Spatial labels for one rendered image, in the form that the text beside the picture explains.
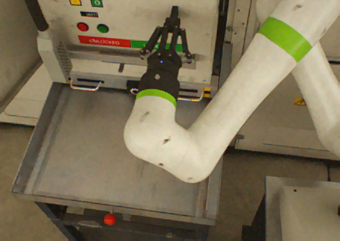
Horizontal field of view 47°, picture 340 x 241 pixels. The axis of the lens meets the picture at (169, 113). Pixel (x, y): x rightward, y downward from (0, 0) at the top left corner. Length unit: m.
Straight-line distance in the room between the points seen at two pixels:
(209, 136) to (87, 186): 0.50
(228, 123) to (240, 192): 1.28
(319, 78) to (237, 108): 0.32
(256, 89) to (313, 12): 0.19
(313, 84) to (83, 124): 0.73
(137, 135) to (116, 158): 0.47
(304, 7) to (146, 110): 0.38
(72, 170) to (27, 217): 0.97
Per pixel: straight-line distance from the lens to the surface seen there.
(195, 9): 1.06
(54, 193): 1.25
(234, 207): 2.09
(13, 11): 1.41
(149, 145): 0.79
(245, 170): 2.17
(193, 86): 1.29
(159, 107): 0.82
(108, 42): 1.22
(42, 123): 1.34
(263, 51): 0.86
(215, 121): 0.86
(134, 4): 1.09
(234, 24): 1.45
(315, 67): 1.10
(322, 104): 1.14
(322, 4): 0.88
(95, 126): 1.33
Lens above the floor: 1.95
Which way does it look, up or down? 57 degrees down
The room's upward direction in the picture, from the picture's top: 4 degrees counter-clockwise
